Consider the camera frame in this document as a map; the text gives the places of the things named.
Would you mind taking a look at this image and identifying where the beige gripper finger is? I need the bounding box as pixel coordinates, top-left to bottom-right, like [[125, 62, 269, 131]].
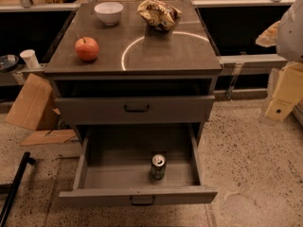
[[264, 63, 303, 122], [256, 21, 280, 47]]

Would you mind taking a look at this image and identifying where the green soda can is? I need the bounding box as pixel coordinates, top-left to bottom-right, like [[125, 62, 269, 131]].
[[151, 154, 167, 180]]

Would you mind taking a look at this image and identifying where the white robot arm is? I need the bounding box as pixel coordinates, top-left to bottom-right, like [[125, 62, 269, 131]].
[[256, 0, 303, 122]]

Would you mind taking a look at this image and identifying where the grey drawer cabinet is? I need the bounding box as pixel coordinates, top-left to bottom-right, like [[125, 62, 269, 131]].
[[45, 1, 223, 139]]

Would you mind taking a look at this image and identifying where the upper grey drawer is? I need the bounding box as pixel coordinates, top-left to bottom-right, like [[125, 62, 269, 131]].
[[55, 96, 214, 125]]

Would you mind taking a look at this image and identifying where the open middle drawer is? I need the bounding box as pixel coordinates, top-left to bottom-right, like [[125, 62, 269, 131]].
[[60, 124, 218, 206]]

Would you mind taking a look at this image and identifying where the crumpled chip bag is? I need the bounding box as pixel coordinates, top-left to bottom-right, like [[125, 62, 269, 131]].
[[137, 0, 182, 32]]

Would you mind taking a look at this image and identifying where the white bowl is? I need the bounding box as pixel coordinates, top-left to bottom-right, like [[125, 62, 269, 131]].
[[94, 2, 124, 26]]

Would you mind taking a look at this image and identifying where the red apple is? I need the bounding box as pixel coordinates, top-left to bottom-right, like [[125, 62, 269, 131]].
[[75, 37, 99, 61]]

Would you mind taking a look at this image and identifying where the white paper cup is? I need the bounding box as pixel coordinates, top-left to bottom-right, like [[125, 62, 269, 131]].
[[20, 49, 40, 69]]

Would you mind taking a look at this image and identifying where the brown cardboard box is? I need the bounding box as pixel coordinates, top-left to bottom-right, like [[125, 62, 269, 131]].
[[5, 74, 58, 131]]

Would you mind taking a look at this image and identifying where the flat cardboard piece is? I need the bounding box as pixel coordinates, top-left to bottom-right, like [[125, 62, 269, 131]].
[[21, 129, 79, 146]]

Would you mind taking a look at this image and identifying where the dark round lid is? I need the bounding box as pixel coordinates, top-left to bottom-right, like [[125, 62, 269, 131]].
[[0, 55, 19, 73]]

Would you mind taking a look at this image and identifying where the black metal pole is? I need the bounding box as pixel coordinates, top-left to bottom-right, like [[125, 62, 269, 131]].
[[0, 151, 36, 227]]

